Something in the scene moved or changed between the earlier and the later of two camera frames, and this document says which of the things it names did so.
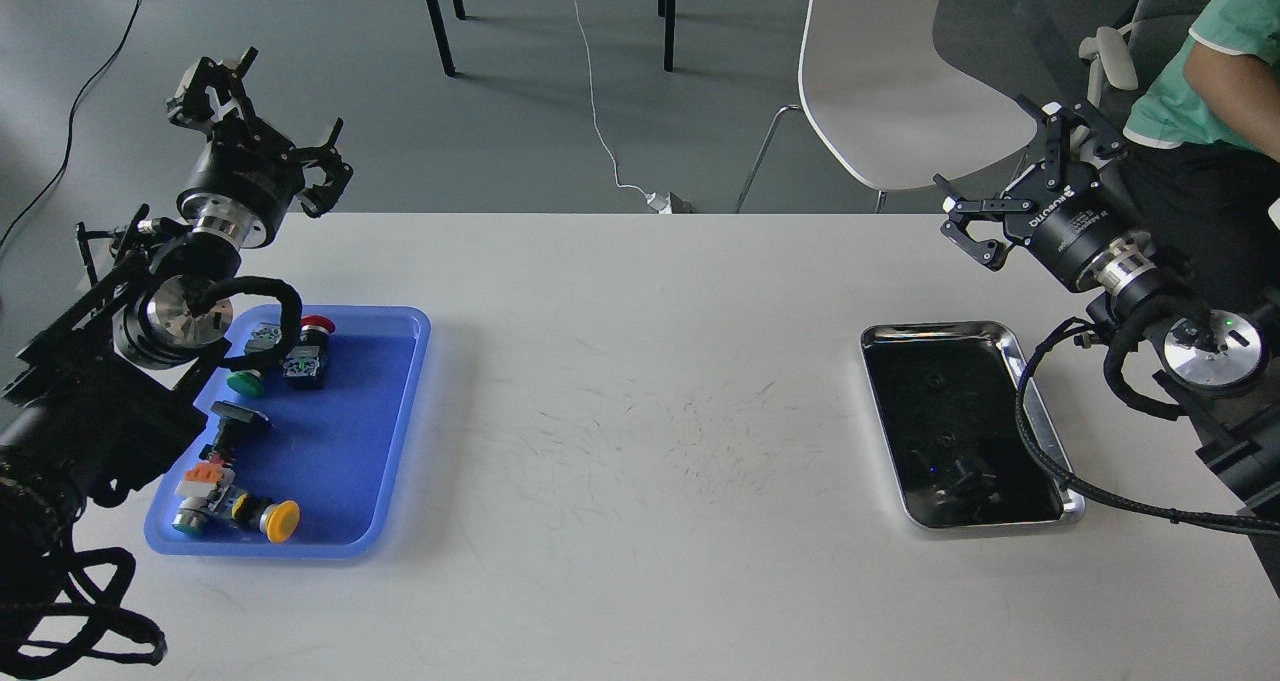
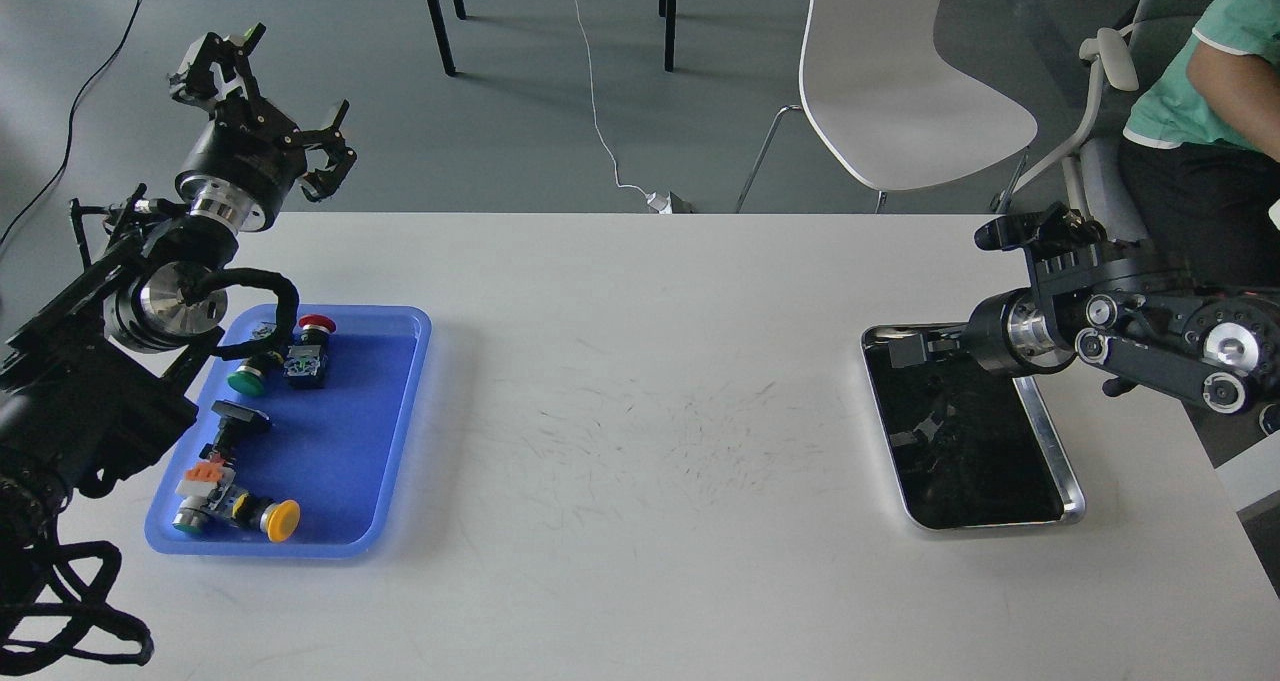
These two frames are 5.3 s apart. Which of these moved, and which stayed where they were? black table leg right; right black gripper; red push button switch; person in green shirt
Moved: right black gripper
Stayed: person in green shirt; black table leg right; red push button switch
